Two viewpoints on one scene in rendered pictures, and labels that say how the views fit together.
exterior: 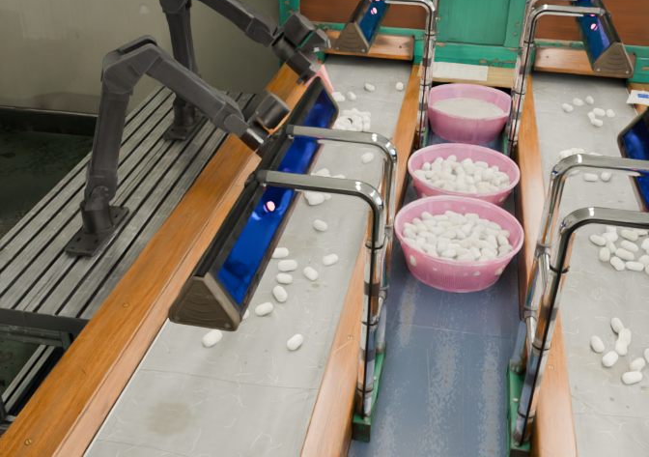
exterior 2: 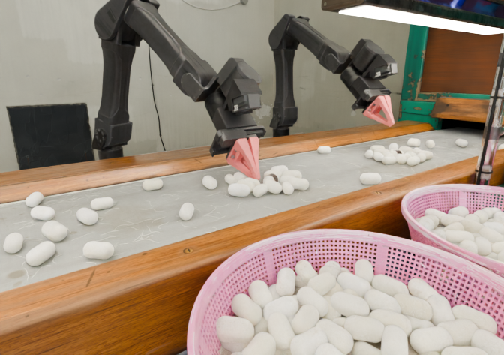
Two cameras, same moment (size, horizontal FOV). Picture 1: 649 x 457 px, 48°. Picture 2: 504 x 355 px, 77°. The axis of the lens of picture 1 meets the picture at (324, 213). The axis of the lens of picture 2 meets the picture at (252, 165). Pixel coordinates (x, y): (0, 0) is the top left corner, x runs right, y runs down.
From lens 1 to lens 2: 1.30 m
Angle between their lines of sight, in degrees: 45
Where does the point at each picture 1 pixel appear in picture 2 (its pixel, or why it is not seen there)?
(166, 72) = (139, 22)
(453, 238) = (373, 341)
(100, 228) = not seen: hidden behind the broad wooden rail
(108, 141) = (107, 89)
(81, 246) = not seen: hidden behind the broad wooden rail
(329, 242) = (161, 234)
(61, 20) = (312, 118)
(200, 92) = (166, 46)
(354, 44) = not seen: outside the picture
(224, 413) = not seen: outside the picture
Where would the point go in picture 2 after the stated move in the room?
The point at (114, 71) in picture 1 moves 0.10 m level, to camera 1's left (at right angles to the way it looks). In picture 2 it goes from (100, 16) to (85, 22)
